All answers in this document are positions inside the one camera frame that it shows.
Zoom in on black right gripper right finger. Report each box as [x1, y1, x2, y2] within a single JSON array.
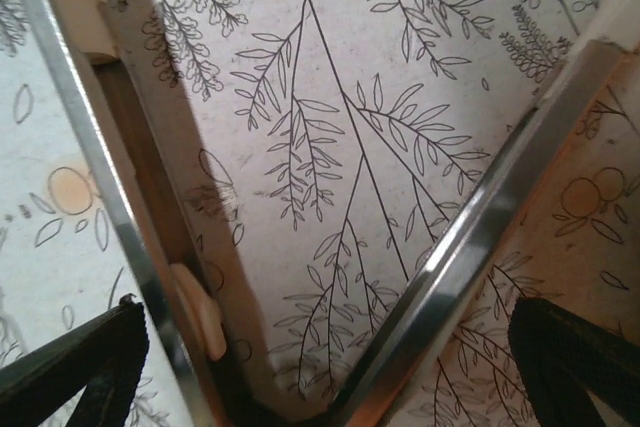
[[507, 296, 640, 427]]

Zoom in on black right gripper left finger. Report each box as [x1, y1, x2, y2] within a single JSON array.
[[0, 296, 147, 427]]

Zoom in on metal tongs with cream tips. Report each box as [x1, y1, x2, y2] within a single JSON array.
[[0, 0, 640, 427]]

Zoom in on floral patterned tablecloth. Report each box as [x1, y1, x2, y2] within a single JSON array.
[[0, 0, 640, 427]]

